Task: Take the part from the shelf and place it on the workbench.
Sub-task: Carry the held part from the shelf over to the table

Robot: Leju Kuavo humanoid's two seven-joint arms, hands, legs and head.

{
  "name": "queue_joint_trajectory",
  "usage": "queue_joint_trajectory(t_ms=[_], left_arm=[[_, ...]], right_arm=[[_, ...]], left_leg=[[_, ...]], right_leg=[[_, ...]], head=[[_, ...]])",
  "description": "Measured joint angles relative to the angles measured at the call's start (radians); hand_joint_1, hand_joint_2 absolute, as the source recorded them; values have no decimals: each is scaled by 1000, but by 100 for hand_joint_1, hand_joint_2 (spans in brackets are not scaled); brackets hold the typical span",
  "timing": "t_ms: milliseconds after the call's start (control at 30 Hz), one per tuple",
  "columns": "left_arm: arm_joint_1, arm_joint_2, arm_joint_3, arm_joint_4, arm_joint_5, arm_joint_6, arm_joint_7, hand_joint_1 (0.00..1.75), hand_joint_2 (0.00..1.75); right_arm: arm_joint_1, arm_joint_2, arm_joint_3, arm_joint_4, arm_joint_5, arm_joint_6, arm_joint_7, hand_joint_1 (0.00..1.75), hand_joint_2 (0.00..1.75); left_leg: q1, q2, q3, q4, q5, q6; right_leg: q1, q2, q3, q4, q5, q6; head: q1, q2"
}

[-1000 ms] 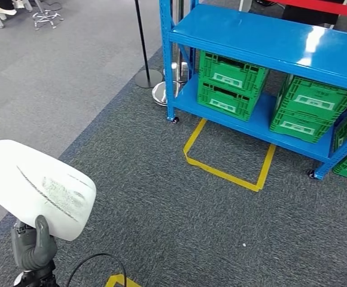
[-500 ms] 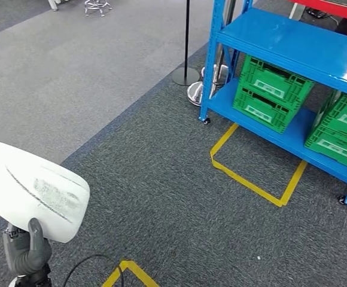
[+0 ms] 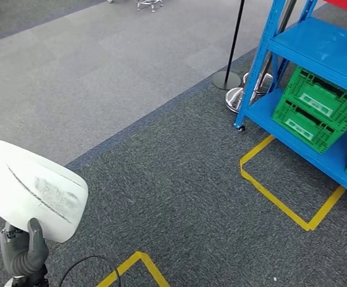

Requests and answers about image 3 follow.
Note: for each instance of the blue metal shelf rack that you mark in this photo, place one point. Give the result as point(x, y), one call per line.
point(320, 47)

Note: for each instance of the yellow floor tape square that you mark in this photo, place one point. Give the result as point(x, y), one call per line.
point(150, 266)

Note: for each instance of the white curved plastic part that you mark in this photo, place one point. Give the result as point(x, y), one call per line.
point(26, 182)

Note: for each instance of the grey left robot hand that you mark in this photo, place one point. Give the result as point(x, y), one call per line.
point(17, 253)

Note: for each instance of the black stanchion post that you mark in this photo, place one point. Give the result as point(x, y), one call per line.
point(226, 80)

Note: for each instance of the chrome stool base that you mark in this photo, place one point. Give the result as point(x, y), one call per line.
point(150, 3)

